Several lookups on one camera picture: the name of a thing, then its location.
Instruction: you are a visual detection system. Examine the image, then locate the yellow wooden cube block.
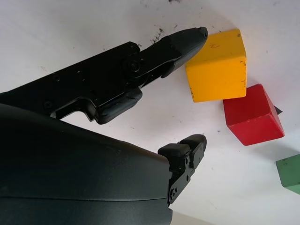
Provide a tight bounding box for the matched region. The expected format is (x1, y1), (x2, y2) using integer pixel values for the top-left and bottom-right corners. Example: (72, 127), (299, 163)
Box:
(185, 29), (248, 104)

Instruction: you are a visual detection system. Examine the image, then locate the green wooden cube block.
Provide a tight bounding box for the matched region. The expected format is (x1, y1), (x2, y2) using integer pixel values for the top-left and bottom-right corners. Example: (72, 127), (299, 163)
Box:
(276, 153), (300, 195)

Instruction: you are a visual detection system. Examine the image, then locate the red wooden cube block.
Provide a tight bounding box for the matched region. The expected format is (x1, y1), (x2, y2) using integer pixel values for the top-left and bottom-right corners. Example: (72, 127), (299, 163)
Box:
(222, 84), (286, 147)

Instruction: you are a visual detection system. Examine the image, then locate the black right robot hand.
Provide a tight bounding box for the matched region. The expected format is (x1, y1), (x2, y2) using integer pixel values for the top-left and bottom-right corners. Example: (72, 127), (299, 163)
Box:
(0, 26), (209, 225)

